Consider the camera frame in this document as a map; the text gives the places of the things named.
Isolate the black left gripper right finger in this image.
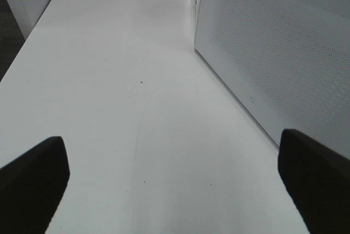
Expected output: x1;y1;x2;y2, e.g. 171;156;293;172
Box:
277;129;349;233

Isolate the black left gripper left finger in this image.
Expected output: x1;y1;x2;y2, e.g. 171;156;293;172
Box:
1;136;70;233

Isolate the white microwave door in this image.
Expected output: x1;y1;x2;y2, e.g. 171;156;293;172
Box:
195;0;349;157

